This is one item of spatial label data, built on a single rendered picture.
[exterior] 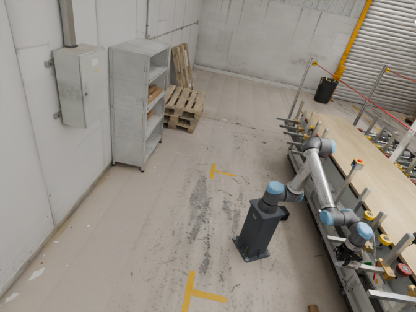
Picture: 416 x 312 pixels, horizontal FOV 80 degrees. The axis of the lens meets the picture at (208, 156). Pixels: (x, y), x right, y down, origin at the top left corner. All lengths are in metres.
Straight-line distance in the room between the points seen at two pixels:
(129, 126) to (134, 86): 0.53
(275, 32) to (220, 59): 1.94
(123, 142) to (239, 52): 6.51
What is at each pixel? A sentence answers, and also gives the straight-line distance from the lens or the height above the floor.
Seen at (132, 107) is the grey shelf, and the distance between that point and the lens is 3.15.
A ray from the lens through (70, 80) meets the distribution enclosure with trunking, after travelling 2.27.
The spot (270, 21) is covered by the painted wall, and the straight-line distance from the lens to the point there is 9.11.
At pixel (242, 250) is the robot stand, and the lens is 2.83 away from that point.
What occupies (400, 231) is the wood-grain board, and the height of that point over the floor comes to 0.90.
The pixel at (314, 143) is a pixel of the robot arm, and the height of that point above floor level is 1.42.
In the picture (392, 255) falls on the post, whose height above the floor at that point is 0.98.
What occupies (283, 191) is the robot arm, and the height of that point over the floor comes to 0.85.
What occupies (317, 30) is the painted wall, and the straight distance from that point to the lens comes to 9.38.
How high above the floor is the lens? 2.17
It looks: 32 degrees down
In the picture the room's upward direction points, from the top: 12 degrees clockwise
